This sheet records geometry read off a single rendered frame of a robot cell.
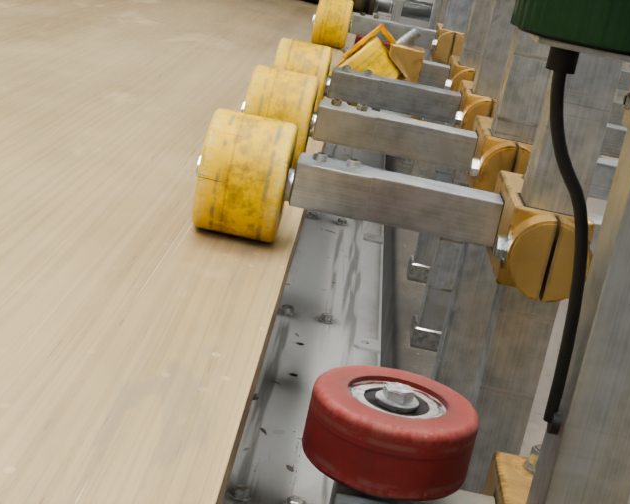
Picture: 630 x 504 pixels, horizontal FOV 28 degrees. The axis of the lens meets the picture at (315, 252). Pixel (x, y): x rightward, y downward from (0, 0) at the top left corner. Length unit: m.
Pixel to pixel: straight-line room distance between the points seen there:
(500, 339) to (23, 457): 0.38
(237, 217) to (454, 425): 0.27
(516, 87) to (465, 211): 0.22
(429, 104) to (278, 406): 0.35
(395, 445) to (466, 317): 0.50
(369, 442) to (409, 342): 0.77
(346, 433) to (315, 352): 0.91
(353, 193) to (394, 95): 0.50
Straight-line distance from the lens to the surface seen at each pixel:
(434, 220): 0.81
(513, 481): 0.63
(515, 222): 0.76
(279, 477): 1.15
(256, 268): 0.77
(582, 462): 0.55
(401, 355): 1.28
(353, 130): 1.05
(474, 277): 1.04
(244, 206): 0.79
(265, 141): 0.79
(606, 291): 0.53
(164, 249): 0.77
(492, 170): 0.99
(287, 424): 1.27
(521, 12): 0.51
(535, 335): 0.79
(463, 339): 1.06
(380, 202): 0.81
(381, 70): 1.53
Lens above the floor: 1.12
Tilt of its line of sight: 15 degrees down
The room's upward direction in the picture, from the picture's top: 12 degrees clockwise
